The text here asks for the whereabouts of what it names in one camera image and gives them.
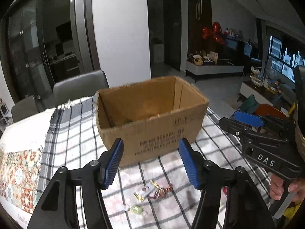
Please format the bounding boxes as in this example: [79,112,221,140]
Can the right hand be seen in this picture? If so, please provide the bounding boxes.
[269,174,305,203]

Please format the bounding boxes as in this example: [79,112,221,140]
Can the green cloth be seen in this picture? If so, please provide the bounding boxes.
[238,95,259,114]

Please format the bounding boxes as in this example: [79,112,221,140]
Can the red wooden chair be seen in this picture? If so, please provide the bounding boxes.
[254,104,286,119]

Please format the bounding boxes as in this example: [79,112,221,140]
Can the white coffee table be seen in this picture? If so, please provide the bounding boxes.
[239,81,282,106]

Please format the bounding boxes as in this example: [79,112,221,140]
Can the white gold wrapped candy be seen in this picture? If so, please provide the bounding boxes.
[134,185,156,202]

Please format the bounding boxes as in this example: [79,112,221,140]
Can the white lotus ornament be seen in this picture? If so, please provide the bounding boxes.
[250,66,263,87]

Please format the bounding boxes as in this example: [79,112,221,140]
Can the green wrapped candy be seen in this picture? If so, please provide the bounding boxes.
[124,205,144,215]

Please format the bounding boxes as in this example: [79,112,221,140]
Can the checkered black white tablecloth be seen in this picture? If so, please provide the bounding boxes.
[36,96,271,228]

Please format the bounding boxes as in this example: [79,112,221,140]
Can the brown cardboard box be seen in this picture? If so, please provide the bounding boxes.
[96,76,209,167]

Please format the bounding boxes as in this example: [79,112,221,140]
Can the white low tv bench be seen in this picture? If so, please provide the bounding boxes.
[186,61,244,83]

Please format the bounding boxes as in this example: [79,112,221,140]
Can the grey chair right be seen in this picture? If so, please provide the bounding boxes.
[53,70,109,106]

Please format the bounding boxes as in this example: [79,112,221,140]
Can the grey chair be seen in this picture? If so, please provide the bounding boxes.
[53,70,109,106]
[11,96,39,123]

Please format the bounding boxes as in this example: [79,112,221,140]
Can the colourful patterned table mat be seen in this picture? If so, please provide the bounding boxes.
[1,148,42,214]

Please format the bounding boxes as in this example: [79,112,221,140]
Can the red foil balloons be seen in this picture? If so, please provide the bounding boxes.
[202,22,225,44]

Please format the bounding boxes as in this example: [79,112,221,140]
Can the grey chair left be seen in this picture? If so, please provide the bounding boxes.
[11,96,39,123]

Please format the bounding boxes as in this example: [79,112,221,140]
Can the dark glass sliding door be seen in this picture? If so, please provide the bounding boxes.
[4,0,55,101]

